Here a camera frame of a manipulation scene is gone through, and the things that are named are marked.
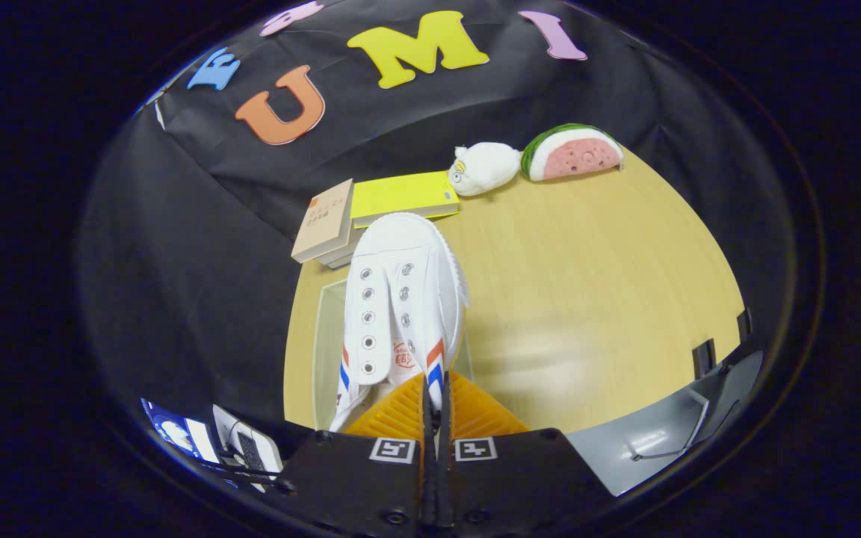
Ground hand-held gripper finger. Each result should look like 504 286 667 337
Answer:
438 370 618 533
275 372 435 533

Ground cream fabric storage box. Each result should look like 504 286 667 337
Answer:
313 278 476 433

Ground white striped canvas shoe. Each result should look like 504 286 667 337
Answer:
328 212 471 434

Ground open laptop computer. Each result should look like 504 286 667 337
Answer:
141 398 284 494

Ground stack of pale books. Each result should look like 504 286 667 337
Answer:
317 224 364 270

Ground yellow cover book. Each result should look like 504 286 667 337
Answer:
350 170 461 229

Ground white plush toy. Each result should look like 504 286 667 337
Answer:
448 141 522 197

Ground watermelon slice plush toy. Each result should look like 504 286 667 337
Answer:
520 123 625 182

